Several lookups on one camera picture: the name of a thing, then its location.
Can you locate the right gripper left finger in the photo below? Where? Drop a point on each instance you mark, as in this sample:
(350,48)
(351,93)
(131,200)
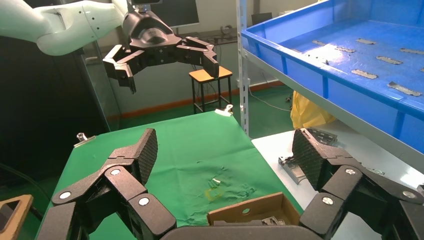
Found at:
(126,179)

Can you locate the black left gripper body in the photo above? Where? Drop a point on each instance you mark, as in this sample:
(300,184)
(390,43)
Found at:
(149,30)

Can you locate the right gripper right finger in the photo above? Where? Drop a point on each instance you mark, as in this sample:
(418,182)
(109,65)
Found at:
(331,165)

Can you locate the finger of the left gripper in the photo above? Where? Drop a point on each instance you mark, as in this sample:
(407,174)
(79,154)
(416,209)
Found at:
(122,69)
(208,58)

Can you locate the metal IO shield plate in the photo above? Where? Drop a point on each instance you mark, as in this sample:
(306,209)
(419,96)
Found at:
(271,221)

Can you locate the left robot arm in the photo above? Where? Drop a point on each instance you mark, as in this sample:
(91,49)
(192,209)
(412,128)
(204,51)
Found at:
(66,23)

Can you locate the blue plastic tray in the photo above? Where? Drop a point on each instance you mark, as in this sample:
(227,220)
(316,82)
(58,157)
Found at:
(351,82)

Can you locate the brown cardboard box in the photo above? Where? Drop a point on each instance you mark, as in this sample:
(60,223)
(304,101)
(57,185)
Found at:
(238,212)

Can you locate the wooden top stool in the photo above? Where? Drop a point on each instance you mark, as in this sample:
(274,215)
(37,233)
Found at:
(208,74)

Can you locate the black monitor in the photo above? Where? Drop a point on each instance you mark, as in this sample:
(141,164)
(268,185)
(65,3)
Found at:
(175,13)

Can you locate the flat stamped metal plate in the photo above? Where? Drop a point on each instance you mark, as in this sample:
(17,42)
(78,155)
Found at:
(290,169)

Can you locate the silver binder clip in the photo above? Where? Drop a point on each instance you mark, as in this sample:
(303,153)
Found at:
(82,138)
(225,111)

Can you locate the yellow plastic bag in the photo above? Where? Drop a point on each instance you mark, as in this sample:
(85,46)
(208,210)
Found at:
(308,114)

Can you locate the small white scrap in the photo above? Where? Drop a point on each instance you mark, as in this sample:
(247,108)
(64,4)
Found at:
(216,181)

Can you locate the grey tape strip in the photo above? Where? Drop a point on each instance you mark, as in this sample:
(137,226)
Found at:
(404,88)
(389,60)
(411,51)
(364,74)
(319,43)
(344,49)
(365,41)

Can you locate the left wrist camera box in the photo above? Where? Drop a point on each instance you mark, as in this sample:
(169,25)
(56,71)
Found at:
(145,1)

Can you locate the folded sheet metal bracket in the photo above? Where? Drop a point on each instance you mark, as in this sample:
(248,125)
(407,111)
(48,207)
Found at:
(326,136)

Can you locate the perforated steel shelf post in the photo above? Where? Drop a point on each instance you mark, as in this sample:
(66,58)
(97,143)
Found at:
(243,82)

